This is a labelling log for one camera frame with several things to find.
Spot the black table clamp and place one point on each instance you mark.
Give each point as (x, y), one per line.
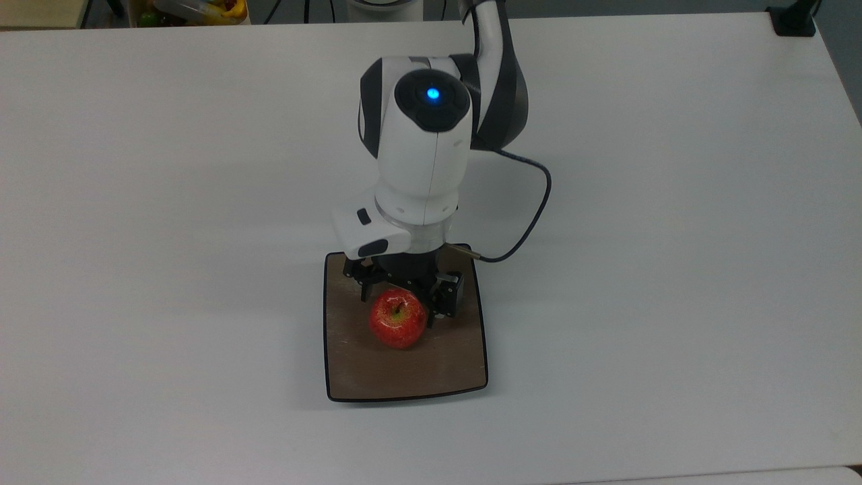
(793, 20)

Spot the square brown ceramic plate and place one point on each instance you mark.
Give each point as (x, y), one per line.
(404, 370)

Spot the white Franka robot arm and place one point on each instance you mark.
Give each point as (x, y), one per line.
(421, 162)

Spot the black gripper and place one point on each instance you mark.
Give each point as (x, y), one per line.
(404, 269)

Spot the red apple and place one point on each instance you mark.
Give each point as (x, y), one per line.
(399, 320)

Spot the beige cardboard box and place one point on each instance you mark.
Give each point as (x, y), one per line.
(40, 12)

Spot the clear container with toy fruit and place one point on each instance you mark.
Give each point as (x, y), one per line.
(202, 10)

